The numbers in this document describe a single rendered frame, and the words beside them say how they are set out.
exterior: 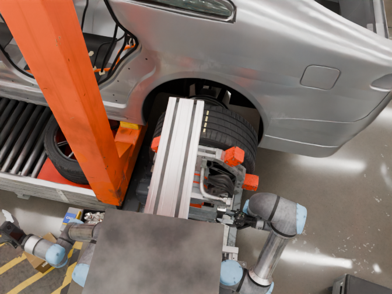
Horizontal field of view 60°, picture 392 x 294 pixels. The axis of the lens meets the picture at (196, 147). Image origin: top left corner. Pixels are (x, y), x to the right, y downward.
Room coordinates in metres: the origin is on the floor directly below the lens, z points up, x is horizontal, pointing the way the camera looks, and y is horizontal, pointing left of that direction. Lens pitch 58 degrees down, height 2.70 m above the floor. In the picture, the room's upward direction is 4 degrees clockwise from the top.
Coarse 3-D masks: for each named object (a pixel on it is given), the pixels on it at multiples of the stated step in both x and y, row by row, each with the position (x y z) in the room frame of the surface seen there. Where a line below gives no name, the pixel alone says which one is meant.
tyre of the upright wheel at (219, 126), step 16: (208, 112) 1.18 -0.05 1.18; (224, 112) 1.19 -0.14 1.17; (160, 128) 1.13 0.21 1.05; (208, 128) 1.07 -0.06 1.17; (224, 128) 1.09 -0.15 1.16; (240, 128) 1.13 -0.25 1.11; (208, 144) 1.01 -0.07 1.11; (224, 144) 1.00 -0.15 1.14; (240, 144) 1.03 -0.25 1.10; (256, 144) 1.13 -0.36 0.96
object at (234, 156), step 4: (232, 148) 0.97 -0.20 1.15; (236, 148) 0.97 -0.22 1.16; (228, 152) 0.96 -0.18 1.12; (232, 152) 0.94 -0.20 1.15; (236, 152) 0.94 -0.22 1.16; (240, 152) 0.95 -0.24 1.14; (228, 156) 0.93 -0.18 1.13; (232, 156) 0.92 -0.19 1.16; (236, 156) 0.92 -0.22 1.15; (240, 156) 0.93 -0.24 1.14; (224, 160) 0.92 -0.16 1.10; (228, 160) 0.91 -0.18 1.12; (232, 160) 0.91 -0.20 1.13; (236, 160) 0.91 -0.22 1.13; (240, 160) 0.91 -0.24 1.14; (228, 164) 0.91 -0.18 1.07; (232, 164) 0.91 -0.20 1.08; (236, 164) 0.90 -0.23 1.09
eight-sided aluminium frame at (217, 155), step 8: (200, 152) 0.95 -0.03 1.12; (208, 152) 0.97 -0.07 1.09; (216, 152) 0.95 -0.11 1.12; (224, 152) 0.97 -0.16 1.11; (216, 160) 0.92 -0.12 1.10; (232, 168) 0.91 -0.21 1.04; (240, 168) 0.94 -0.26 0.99; (240, 176) 0.90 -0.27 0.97; (240, 184) 0.90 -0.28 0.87; (208, 192) 0.94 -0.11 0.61; (216, 192) 0.93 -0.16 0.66; (224, 192) 0.91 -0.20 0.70
